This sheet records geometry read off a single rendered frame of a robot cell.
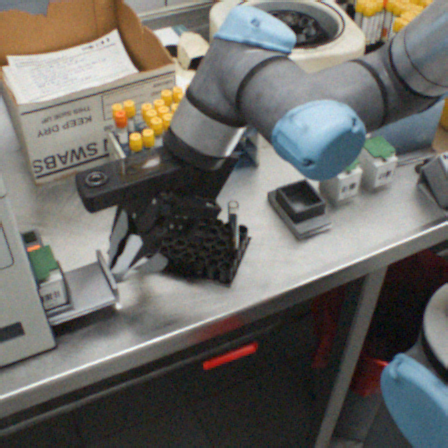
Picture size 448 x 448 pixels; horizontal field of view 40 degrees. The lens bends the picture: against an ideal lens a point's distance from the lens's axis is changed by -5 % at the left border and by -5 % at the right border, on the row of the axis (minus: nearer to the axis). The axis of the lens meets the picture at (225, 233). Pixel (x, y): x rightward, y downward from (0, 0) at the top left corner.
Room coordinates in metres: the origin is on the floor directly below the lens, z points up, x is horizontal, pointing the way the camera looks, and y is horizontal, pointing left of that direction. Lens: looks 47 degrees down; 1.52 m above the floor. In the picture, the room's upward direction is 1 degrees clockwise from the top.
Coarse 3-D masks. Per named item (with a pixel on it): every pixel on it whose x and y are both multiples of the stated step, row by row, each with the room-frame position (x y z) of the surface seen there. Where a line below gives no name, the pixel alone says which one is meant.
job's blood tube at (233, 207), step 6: (228, 204) 0.56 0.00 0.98; (234, 204) 0.56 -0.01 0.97; (228, 210) 0.55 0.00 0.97; (234, 210) 0.55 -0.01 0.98; (228, 216) 0.55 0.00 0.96; (234, 216) 0.55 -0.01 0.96; (228, 222) 0.55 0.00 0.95; (234, 222) 0.55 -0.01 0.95; (228, 228) 0.56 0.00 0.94; (234, 228) 0.55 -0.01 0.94; (228, 234) 0.56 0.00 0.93; (234, 234) 0.55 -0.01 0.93; (228, 240) 0.56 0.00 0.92; (234, 240) 0.55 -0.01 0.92; (228, 246) 0.56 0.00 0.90; (234, 246) 0.55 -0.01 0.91
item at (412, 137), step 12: (432, 108) 0.79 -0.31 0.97; (408, 120) 0.78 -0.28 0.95; (420, 120) 0.79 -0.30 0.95; (432, 120) 0.80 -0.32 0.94; (372, 132) 0.80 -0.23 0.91; (384, 132) 0.77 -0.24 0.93; (396, 132) 0.77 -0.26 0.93; (408, 132) 0.78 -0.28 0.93; (420, 132) 0.79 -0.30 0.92; (432, 132) 0.80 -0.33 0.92; (396, 144) 0.77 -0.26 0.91; (408, 144) 0.78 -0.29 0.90; (420, 144) 0.79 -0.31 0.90; (396, 156) 0.77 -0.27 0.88; (408, 156) 0.77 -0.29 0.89; (420, 156) 0.78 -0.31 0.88; (432, 156) 0.78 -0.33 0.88
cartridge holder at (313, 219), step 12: (300, 180) 0.68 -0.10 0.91; (276, 192) 0.66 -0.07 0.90; (288, 192) 0.67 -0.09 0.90; (300, 192) 0.68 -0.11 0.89; (312, 192) 0.66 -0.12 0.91; (276, 204) 0.65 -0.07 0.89; (288, 204) 0.63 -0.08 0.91; (300, 204) 0.65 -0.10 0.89; (312, 204) 0.65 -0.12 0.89; (324, 204) 0.63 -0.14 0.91; (288, 216) 0.63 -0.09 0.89; (300, 216) 0.62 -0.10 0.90; (312, 216) 0.63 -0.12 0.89; (324, 216) 0.63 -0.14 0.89; (300, 228) 0.61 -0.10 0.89; (312, 228) 0.61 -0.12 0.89; (324, 228) 0.62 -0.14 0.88
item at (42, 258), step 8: (40, 248) 0.48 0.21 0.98; (48, 248) 0.48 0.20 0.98; (32, 256) 0.47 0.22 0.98; (40, 256) 0.47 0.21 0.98; (48, 256) 0.47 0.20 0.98; (40, 264) 0.45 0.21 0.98; (48, 264) 0.45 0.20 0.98; (56, 264) 0.45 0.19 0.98; (40, 272) 0.44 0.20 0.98; (48, 272) 0.44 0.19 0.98
